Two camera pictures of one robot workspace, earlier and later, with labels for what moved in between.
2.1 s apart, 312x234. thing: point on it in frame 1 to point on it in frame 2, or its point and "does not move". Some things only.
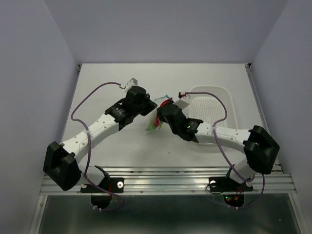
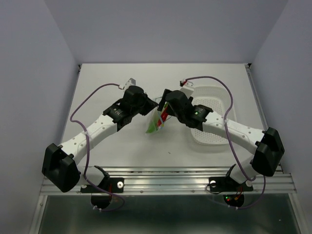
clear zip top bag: [156, 124] does not move
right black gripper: [159, 111] to [161, 104]
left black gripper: [150, 106] does not move
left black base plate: [114, 185] does not move
